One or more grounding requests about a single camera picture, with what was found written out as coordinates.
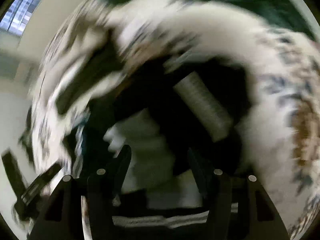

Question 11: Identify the black grey striped sweater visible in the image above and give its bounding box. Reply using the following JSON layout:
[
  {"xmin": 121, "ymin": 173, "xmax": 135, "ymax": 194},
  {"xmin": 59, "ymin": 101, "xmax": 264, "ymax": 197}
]
[{"xmin": 69, "ymin": 55, "xmax": 256, "ymax": 230}]

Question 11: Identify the floral bed blanket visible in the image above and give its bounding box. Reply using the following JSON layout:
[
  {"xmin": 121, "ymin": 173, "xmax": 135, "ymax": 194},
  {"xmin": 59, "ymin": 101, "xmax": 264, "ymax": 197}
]
[{"xmin": 29, "ymin": 0, "xmax": 319, "ymax": 239}]

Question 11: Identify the black folded garment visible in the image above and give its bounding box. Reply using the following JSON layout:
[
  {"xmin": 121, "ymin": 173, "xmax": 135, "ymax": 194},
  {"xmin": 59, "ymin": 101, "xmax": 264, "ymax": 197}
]
[{"xmin": 55, "ymin": 28, "xmax": 124, "ymax": 116}]

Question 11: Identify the window with metal grille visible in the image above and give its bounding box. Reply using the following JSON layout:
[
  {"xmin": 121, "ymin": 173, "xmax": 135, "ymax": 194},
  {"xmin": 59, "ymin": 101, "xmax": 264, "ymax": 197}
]
[{"xmin": 1, "ymin": 0, "xmax": 41, "ymax": 36}]

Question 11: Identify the beige folded garment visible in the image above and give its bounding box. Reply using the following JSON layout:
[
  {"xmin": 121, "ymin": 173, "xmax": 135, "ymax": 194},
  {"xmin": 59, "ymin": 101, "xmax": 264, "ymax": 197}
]
[{"xmin": 35, "ymin": 27, "xmax": 108, "ymax": 102}]

